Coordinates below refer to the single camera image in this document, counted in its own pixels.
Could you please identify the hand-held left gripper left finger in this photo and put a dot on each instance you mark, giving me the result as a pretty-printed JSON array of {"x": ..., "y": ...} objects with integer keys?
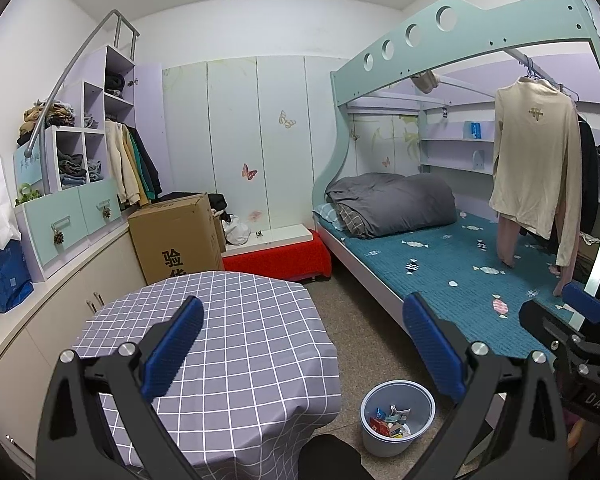
[{"x": 175, "y": 345}]

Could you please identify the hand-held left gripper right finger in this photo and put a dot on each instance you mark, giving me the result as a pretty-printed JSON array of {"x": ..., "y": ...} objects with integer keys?
[{"x": 432, "y": 350}]

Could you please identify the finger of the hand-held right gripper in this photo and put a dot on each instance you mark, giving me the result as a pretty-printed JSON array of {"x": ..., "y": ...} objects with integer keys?
[
  {"x": 545, "y": 322},
  {"x": 582, "y": 302}
]

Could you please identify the heap of mixed wrappers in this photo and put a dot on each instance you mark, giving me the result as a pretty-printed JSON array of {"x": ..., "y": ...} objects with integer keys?
[{"x": 390, "y": 420}]

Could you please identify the pale blue plastic bin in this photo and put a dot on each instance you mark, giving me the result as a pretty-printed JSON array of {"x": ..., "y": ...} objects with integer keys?
[{"x": 380, "y": 440}]

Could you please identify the bed with teal sheet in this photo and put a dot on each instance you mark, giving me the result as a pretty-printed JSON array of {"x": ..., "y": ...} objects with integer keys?
[{"x": 430, "y": 260}]

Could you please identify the pink hanging garment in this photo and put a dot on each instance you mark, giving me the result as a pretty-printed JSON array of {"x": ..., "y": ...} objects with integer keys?
[{"x": 507, "y": 240}]

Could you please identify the large brown cardboard box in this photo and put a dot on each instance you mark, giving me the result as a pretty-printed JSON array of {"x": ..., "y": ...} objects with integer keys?
[{"x": 170, "y": 230}]

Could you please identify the white plastic bag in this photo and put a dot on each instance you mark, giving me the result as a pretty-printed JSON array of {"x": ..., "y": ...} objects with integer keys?
[{"x": 237, "y": 232}]

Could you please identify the red storage box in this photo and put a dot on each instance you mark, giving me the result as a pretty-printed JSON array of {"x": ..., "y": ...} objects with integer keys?
[{"x": 275, "y": 260}]

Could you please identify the white low cabinet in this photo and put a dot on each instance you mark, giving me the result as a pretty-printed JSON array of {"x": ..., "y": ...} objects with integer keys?
[{"x": 45, "y": 320}]

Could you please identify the black clothes heap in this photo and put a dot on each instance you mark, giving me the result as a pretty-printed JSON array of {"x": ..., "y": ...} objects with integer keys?
[{"x": 217, "y": 205}]

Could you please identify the person's knee dark trousers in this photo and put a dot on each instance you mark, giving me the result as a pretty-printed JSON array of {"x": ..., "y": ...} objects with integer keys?
[{"x": 330, "y": 460}]

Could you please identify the cream hanging long-sleeve shirt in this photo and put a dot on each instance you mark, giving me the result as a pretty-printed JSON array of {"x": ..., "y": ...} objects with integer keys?
[{"x": 530, "y": 160}]

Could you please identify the white board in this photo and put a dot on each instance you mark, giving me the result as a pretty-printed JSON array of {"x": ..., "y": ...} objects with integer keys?
[{"x": 280, "y": 235}]

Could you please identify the pale pink flower sticker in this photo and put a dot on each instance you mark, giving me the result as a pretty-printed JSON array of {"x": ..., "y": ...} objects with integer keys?
[{"x": 256, "y": 216}]

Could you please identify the grey checked blanket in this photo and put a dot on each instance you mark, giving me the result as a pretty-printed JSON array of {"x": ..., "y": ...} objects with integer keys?
[{"x": 350, "y": 220}]

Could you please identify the grey duvet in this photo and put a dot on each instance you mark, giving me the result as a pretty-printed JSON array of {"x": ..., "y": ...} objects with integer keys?
[{"x": 395, "y": 200}]

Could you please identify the mint drawer pinecone knob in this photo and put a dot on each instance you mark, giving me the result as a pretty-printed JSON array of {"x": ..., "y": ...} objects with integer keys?
[
  {"x": 40, "y": 240},
  {"x": 90, "y": 205}
]

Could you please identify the dark hanging garment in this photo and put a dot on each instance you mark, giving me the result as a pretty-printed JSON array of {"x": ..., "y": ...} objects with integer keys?
[{"x": 155, "y": 175}]

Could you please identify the light blue pillow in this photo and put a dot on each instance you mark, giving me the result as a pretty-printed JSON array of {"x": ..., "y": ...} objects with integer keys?
[{"x": 325, "y": 212}]

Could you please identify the green hanging garment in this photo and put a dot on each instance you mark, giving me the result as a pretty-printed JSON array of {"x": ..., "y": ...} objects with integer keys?
[{"x": 142, "y": 170}]

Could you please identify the blue shopping bag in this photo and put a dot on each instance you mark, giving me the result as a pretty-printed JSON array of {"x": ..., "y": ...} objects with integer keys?
[{"x": 5, "y": 280}]

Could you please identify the beige hanging jacket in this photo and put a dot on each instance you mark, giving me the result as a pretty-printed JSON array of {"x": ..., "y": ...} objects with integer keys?
[{"x": 120, "y": 165}]

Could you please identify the pink butterfly sticker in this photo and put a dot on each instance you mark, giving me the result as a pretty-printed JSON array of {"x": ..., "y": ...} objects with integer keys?
[{"x": 249, "y": 171}]

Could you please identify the folded jeans pile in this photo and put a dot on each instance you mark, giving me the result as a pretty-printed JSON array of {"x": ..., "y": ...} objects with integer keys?
[{"x": 72, "y": 170}]

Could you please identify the white wardrobe doors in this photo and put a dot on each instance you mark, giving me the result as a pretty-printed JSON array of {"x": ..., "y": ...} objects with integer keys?
[{"x": 230, "y": 125}]

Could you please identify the yellow butterfly sticker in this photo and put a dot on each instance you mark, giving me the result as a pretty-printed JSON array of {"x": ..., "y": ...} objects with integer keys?
[{"x": 286, "y": 119}]

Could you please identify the lavender stair shelf cabinet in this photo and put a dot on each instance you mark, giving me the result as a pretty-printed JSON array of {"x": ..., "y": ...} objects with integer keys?
[{"x": 95, "y": 100}]

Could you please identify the brown folded clothes pile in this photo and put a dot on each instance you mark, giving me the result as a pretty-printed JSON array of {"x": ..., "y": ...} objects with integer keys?
[{"x": 45, "y": 115}]

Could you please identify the black folded garment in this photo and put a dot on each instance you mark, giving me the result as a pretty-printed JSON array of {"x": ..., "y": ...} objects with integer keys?
[{"x": 114, "y": 85}]

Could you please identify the brown rolled cloth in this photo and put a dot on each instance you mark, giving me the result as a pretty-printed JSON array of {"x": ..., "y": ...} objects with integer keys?
[{"x": 425, "y": 82}]

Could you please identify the grey metal handrail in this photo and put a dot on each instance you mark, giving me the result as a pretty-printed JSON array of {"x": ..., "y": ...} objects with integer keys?
[{"x": 117, "y": 30}]

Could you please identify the lavender wall shelf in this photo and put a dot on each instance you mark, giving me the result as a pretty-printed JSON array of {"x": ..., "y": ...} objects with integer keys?
[{"x": 450, "y": 141}]

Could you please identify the mint bunk bed frame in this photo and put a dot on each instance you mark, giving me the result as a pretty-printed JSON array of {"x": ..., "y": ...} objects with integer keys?
[{"x": 505, "y": 25}]

